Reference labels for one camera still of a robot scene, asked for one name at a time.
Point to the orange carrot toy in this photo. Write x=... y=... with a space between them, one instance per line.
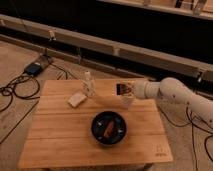
x=109 y=129

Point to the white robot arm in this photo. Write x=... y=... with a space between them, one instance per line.
x=170 y=89

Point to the long wooden beam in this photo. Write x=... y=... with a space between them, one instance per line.
x=153 y=58

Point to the black power adapter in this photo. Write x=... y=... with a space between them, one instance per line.
x=33 y=69

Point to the wooden table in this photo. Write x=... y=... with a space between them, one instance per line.
x=60 y=135

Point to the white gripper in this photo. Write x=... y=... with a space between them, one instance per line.
x=131 y=89

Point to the white eraser block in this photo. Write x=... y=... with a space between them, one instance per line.
x=77 y=99

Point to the small clear bottle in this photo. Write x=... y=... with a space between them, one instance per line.
x=88 y=83

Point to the black bowl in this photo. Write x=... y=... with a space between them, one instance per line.
x=100 y=122

